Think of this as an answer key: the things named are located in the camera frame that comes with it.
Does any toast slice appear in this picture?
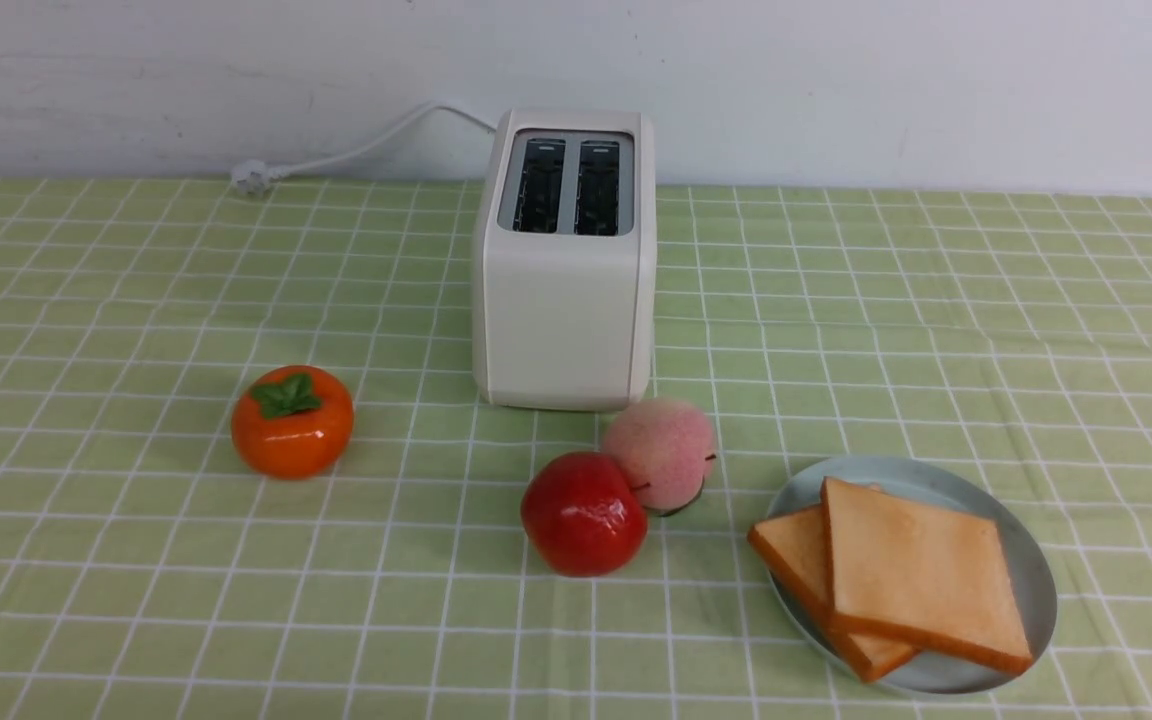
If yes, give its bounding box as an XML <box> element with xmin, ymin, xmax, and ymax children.
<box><xmin>820</xmin><ymin>477</ymin><xmax>1034</xmax><ymax>676</ymax></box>
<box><xmin>748</xmin><ymin>503</ymin><xmax>920</xmax><ymax>683</ymax></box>

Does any white two-slot toaster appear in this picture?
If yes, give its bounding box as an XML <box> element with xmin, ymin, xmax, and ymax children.
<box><xmin>471</xmin><ymin>108</ymin><xmax>657</xmax><ymax>414</ymax></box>

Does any pink peach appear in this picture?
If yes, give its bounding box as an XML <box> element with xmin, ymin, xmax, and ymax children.
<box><xmin>600</xmin><ymin>397</ymin><xmax>718</xmax><ymax>518</ymax></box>

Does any red apple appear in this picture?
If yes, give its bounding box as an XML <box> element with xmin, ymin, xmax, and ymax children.
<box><xmin>520</xmin><ymin>450</ymin><xmax>649</xmax><ymax>578</ymax></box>

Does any orange persimmon with green leaf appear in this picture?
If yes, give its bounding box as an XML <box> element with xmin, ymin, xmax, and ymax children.
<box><xmin>230</xmin><ymin>365</ymin><xmax>355</xmax><ymax>480</ymax></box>

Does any green checkered tablecloth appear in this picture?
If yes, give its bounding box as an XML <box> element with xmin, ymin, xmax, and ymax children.
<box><xmin>0</xmin><ymin>179</ymin><xmax>1152</xmax><ymax>719</ymax></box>

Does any white power cord with plug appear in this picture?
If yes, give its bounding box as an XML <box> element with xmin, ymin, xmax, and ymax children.
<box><xmin>232</xmin><ymin>103</ymin><xmax>499</xmax><ymax>195</ymax></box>

